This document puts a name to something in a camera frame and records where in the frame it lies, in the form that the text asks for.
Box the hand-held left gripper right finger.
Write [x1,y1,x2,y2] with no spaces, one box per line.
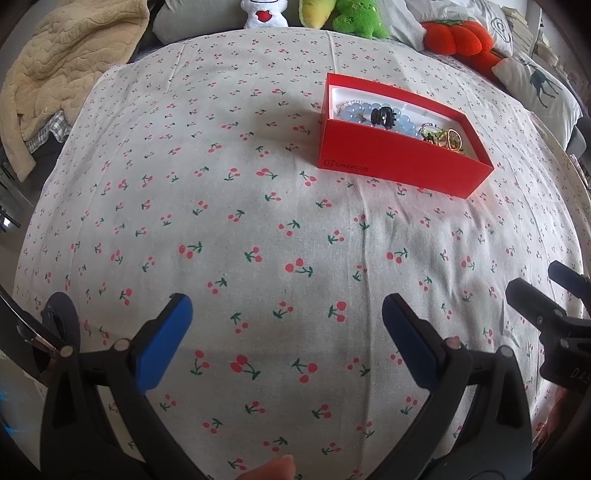
[369,293,535,480]

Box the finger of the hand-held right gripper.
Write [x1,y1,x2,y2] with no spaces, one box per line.
[505,278,570,329]
[549,261,591,297]

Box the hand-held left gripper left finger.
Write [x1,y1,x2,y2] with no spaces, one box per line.
[39,292,204,480]

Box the large gold ring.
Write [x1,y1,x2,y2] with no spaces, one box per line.
[436,128,465,153]

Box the red cardboard box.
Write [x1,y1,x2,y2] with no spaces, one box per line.
[318,72,495,200]

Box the blue bead bracelet black charm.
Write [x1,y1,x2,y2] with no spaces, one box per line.
[336,102,419,138]

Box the person's right hand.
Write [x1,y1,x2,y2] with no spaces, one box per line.
[534,385,571,446]

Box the person's left hand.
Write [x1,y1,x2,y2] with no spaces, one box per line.
[238,455,296,480]

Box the cherry print cloth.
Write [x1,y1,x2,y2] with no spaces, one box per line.
[11,28,591,480]

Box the white deer print pillow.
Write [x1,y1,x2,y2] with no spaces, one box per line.
[492,51,585,146]

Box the stack of books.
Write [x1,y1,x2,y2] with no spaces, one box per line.
[503,4,542,52]

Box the orange plush toy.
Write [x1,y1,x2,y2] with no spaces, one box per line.
[422,19,504,77]

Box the white spiral print pillow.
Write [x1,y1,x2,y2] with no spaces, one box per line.
[455,0,515,58]

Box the light grey pillow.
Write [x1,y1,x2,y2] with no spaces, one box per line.
[376,0,428,49]

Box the beige quilted blanket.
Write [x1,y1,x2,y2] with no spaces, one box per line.
[0,0,151,155]

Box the green plush toy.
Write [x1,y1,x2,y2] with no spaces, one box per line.
[330,0,389,38]

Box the white plush toy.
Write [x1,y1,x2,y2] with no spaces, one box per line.
[240,0,289,29]

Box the yellow plush toy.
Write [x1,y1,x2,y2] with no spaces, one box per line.
[298,0,340,28]

